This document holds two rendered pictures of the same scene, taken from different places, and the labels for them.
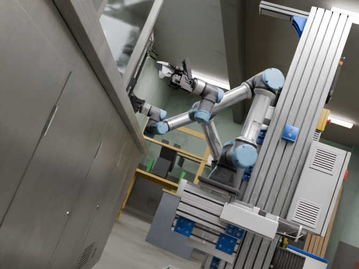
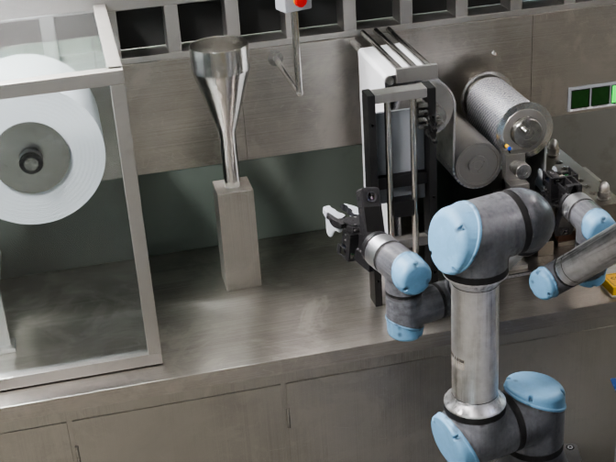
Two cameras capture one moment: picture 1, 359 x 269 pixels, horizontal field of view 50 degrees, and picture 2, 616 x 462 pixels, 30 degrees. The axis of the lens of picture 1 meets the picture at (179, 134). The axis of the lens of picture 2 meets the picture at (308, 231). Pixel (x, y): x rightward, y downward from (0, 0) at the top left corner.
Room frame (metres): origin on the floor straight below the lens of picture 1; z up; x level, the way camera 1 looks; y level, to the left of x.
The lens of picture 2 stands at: (1.25, -2.02, 2.30)
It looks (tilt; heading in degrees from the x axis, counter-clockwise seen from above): 26 degrees down; 78
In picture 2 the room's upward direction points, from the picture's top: 4 degrees counter-clockwise
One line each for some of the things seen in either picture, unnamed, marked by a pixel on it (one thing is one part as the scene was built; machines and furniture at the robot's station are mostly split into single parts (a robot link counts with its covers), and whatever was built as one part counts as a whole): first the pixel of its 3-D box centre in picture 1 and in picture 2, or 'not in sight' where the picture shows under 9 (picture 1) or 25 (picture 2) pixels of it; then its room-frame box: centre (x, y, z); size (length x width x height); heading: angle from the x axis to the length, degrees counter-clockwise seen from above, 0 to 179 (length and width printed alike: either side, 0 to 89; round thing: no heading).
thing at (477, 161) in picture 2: not in sight; (461, 147); (2.23, 0.58, 1.17); 0.26 x 0.12 x 0.12; 89
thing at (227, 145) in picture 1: (231, 156); (531, 411); (2.04, -0.30, 0.98); 0.13 x 0.12 x 0.14; 12
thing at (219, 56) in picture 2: not in sight; (219, 56); (1.62, 0.57, 1.50); 0.14 x 0.14 x 0.06
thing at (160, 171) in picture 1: (168, 175); not in sight; (8.41, -0.11, 1.02); 1.51 x 1.35 x 2.03; 76
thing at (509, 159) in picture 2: not in sight; (515, 211); (2.31, 0.41, 1.05); 0.06 x 0.05 x 0.31; 89
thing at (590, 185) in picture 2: not in sight; (561, 187); (2.52, 0.61, 1.00); 0.40 x 0.16 x 0.06; 89
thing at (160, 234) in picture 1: (187, 225); not in sight; (5.58, -0.59, 0.35); 1.31 x 0.68 x 0.70; 161
